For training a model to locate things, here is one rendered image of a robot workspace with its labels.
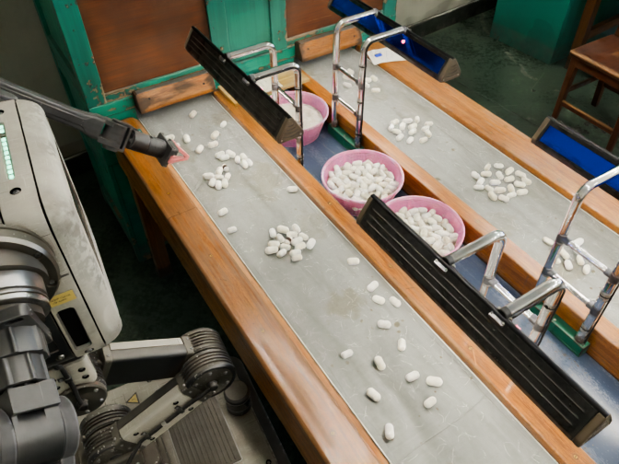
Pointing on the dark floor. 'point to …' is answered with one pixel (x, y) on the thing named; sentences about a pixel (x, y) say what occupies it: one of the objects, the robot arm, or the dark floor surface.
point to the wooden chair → (609, 73)
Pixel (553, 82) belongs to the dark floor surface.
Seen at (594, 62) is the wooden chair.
